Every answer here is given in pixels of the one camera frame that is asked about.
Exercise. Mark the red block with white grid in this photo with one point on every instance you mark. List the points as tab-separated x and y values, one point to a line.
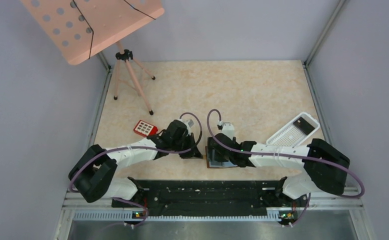
145	129

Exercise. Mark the white plastic basket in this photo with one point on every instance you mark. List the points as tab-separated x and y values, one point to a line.
289	135

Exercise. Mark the black credit card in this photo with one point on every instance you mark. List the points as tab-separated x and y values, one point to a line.
304	126

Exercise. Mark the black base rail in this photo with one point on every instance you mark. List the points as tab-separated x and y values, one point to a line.
208	198

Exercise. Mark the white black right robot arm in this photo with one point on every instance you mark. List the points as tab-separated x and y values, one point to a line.
322	168

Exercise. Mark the pink music stand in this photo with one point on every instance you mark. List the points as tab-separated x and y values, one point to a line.
83	28

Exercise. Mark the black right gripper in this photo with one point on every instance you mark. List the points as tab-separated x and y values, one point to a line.
212	152

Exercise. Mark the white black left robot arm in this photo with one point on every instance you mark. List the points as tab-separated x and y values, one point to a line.
94	178

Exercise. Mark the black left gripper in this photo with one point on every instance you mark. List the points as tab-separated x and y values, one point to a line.
192	145

